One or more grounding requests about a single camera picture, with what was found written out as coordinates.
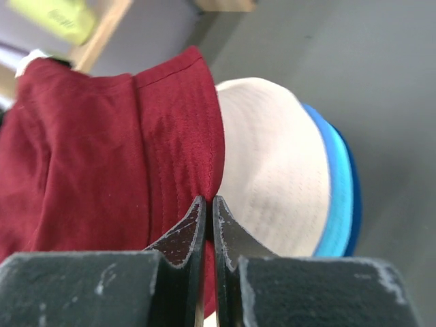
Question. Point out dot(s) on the beige bucket hat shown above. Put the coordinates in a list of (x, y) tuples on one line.
[(276, 179)]

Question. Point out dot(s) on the wooden shelf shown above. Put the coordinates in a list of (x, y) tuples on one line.
[(111, 13)]

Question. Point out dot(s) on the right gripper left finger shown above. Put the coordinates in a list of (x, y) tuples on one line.
[(159, 286)]

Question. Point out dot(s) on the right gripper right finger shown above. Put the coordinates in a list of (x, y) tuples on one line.
[(255, 287)]

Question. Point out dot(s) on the cyan bucket hat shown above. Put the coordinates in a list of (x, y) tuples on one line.
[(337, 230)]

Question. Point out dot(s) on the medium blue bucket hat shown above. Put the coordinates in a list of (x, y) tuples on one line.
[(328, 132)]

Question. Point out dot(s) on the dark blue bucket hat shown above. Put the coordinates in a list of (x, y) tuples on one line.
[(357, 207)]

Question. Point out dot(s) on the dark red hat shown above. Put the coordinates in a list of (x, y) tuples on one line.
[(107, 163)]

